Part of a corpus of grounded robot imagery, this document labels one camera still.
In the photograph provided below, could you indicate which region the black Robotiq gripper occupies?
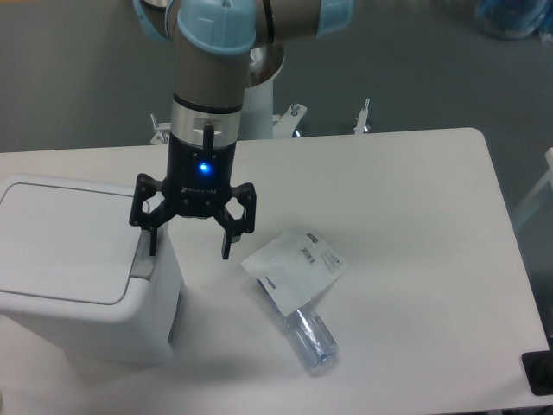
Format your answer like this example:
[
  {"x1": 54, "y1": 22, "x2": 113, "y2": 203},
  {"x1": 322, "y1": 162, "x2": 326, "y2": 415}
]
[{"x1": 128, "y1": 93, "x2": 257, "y2": 261}]

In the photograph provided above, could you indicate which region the white push-lid trash can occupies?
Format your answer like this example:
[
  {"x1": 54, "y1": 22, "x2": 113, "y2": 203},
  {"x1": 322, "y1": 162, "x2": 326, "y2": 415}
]
[{"x1": 1, "y1": 175, "x2": 184, "y2": 364}]

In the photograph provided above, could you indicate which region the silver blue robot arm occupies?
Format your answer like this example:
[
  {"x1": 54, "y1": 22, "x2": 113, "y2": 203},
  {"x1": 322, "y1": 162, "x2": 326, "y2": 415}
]
[{"x1": 130, "y1": 0, "x2": 354, "y2": 257}]

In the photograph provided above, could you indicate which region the white plastic package bag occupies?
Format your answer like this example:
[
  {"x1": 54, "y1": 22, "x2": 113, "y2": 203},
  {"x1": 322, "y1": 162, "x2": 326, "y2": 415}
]
[{"x1": 241, "y1": 227, "x2": 349, "y2": 316}]

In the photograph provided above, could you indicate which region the clear plastic water bottle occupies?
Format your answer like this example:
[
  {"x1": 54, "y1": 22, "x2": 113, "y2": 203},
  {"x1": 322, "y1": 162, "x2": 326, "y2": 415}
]
[{"x1": 258, "y1": 282, "x2": 340, "y2": 376}]

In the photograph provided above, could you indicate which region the blue plastic bag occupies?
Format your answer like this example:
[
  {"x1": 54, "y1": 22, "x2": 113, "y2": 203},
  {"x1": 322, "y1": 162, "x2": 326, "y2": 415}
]
[{"x1": 474, "y1": 1, "x2": 552, "y2": 43}]

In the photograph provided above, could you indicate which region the black device at table edge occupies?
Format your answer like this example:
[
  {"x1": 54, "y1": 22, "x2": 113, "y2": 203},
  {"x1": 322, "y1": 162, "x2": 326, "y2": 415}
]
[{"x1": 522, "y1": 350, "x2": 552, "y2": 396}]

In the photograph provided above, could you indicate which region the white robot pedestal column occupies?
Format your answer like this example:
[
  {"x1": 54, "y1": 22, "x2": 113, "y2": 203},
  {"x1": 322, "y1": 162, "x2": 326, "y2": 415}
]
[{"x1": 238, "y1": 47, "x2": 286, "y2": 142}]

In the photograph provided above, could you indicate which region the white metal base frame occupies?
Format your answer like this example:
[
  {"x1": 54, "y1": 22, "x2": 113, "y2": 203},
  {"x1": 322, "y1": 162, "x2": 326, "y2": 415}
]
[{"x1": 149, "y1": 98, "x2": 372, "y2": 145}]

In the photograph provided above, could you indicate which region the white frame at right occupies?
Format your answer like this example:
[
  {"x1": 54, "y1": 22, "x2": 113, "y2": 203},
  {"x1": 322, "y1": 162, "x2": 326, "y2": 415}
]
[{"x1": 512, "y1": 148, "x2": 552, "y2": 232}]

